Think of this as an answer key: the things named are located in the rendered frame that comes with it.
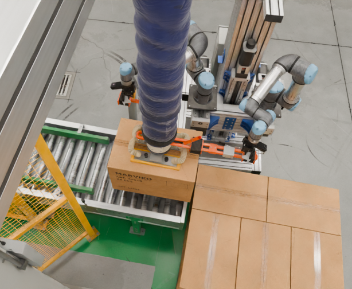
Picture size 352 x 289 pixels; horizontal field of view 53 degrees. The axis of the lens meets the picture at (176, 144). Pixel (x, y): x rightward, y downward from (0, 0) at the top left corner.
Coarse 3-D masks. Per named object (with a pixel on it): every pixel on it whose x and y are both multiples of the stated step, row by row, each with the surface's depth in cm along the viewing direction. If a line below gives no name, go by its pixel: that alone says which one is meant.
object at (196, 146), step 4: (196, 140) 235; (200, 140) 235; (192, 144) 233; (196, 144) 234; (200, 144) 234; (192, 148) 232; (196, 148) 232; (200, 148) 233; (192, 152) 234; (196, 152) 234; (200, 152) 232
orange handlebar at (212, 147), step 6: (132, 102) 250; (138, 102) 248; (138, 132) 236; (138, 138) 235; (180, 138) 236; (174, 144) 234; (180, 144) 234; (204, 144) 235; (210, 144) 234; (216, 144) 235; (204, 150) 233; (210, 150) 232; (216, 150) 233; (234, 150) 234; (240, 150) 234; (234, 156) 232; (240, 156) 232
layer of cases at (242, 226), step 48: (240, 192) 293; (288, 192) 295; (336, 192) 298; (192, 240) 271; (240, 240) 274; (288, 240) 276; (336, 240) 278; (192, 288) 255; (240, 288) 257; (288, 288) 259; (336, 288) 261
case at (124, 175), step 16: (128, 128) 254; (144, 144) 248; (112, 160) 241; (128, 160) 242; (192, 160) 244; (112, 176) 252; (128, 176) 247; (144, 176) 242; (160, 176) 238; (176, 176) 238; (192, 176) 239; (144, 192) 269; (160, 192) 263; (176, 192) 258; (192, 192) 253
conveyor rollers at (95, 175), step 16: (48, 144) 302; (64, 144) 305; (80, 144) 304; (96, 144) 306; (112, 144) 307; (32, 160) 294; (64, 160) 296; (80, 160) 298; (48, 176) 288; (64, 176) 292; (96, 176) 291; (112, 192) 285; (144, 208) 281; (176, 208) 283
